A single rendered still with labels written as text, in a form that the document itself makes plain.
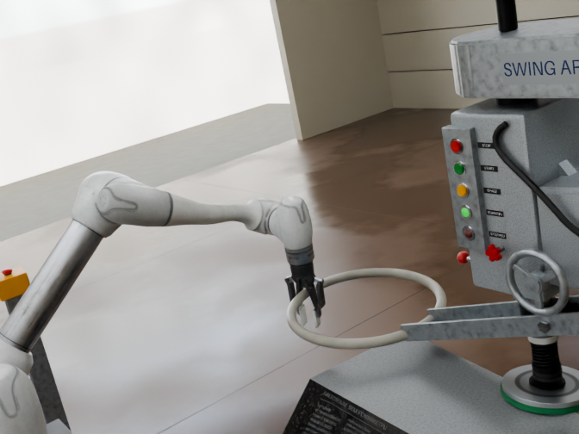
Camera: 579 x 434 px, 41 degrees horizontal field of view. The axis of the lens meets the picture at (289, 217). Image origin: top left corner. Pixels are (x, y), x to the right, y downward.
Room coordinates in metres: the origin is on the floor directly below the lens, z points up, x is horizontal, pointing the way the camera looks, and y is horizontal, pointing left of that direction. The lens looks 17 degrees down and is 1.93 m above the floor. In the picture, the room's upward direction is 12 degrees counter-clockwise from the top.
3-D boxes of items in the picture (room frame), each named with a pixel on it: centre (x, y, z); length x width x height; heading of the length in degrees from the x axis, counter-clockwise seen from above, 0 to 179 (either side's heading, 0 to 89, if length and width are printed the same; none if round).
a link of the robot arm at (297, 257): (2.33, -0.01, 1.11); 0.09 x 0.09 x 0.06
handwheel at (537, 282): (1.49, -0.50, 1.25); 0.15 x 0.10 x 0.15; 34
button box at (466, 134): (1.65, -0.40, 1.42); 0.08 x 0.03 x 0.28; 34
